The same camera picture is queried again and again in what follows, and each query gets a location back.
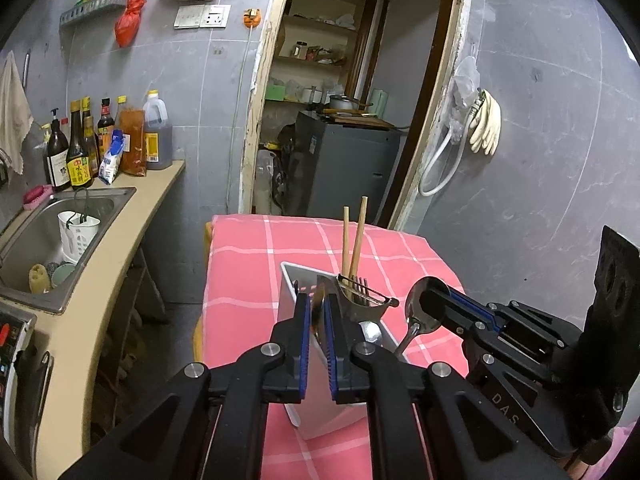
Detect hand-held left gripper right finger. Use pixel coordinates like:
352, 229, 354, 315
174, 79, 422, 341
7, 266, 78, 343
323, 293, 573, 480

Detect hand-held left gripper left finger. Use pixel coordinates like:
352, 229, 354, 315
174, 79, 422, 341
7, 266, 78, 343
57, 293, 312, 480

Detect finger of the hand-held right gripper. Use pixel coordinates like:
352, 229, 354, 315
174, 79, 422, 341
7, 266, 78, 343
418, 287, 484, 342
447, 287, 499, 332

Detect large steel spoon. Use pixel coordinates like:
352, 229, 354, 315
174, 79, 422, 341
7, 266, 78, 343
392, 275, 451, 361

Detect white utensil holder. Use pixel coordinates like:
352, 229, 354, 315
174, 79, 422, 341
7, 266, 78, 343
277, 260, 409, 442

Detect steel fork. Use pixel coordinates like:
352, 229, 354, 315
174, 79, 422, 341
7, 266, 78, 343
349, 275, 372, 307

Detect wooden chopstick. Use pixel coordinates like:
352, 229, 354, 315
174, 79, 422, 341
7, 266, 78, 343
349, 196, 369, 287
342, 206, 352, 275

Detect pink checked tablecloth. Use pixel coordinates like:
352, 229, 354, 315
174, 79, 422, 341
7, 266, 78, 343
200, 213, 469, 480

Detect grey washing machine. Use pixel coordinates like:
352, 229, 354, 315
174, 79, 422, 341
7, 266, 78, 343
294, 110, 402, 222

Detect cream rubber gloves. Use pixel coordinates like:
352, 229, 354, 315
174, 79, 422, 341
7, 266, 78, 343
468, 88, 502, 156

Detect wooden cutting board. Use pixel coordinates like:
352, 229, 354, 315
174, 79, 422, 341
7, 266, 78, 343
327, 114, 397, 130

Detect beige kitchen counter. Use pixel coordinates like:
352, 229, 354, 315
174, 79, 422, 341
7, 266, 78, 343
34, 159, 187, 478

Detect pale green carton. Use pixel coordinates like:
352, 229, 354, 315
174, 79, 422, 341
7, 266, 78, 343
368, 88, 390, 117

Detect steel cooking pot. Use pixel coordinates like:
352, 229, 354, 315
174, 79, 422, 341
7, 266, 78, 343
327, 93, 374, 112

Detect clear hanging plastic bag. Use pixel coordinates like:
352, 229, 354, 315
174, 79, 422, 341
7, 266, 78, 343
451, 56, 482, 112

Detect white plastic drainer cup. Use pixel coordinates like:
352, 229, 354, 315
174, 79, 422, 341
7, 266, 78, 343
57, 209, 101, 264

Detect large dark oil jug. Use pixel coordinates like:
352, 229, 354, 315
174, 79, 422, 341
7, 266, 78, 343
142, 89, 174, 171

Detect blue white packet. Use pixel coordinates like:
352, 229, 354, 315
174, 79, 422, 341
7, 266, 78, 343
98, 129, 125, 184

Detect yellow loofah sponge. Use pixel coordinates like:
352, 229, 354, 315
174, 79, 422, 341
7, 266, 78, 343
28, 263, 51, 294

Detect steel kitchen sink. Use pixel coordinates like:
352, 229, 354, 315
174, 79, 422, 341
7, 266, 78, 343
0, 187, 138, 315

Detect soy sauce bottle yellow label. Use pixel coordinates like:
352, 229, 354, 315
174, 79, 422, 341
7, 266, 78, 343
66, 100, 94, 190

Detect dark sauce bottle gold cap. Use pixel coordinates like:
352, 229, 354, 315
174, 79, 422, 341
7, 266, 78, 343
81, 95, 100, 177

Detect dark sauce bottle red label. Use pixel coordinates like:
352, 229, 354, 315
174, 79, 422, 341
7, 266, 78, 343
97, 98, 116, 162

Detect wooden pantry shelves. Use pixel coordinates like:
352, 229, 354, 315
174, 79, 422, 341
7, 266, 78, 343
262, 0, 377, 111

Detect pink scrub brush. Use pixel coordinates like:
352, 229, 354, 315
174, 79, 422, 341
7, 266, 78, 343
22, 184, 54, 207

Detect dark pump sauce bottle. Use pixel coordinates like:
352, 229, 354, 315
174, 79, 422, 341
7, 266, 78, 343
44, 107, 72, 192

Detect red plastic bag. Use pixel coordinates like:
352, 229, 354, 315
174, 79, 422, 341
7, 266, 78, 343
114, 0, 149, 49

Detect beige hanging towel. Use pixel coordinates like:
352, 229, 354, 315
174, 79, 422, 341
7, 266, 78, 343
0, 51, 34, 175

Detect white hose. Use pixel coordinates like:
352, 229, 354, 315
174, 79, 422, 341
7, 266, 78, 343
418, 104, 472, 198

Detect wooden door frame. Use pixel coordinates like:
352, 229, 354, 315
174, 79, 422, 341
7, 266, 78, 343
237, 0, 475, 234

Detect wall switch plate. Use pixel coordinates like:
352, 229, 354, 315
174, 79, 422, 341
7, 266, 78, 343
173, 3, 232, 29

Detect grey wall rack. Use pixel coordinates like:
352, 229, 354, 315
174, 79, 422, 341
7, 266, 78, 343
59, 0, 134, 29

